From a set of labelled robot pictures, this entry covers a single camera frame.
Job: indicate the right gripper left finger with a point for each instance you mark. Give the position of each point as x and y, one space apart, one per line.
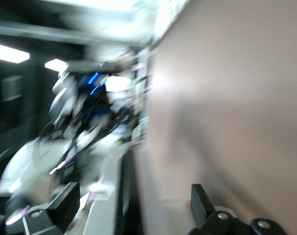
66 203

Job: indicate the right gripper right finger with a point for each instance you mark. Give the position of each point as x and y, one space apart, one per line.
200 203

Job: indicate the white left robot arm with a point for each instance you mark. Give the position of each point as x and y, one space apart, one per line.
28 161

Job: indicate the ceiling light panel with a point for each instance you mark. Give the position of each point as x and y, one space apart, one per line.
6 52
55 64

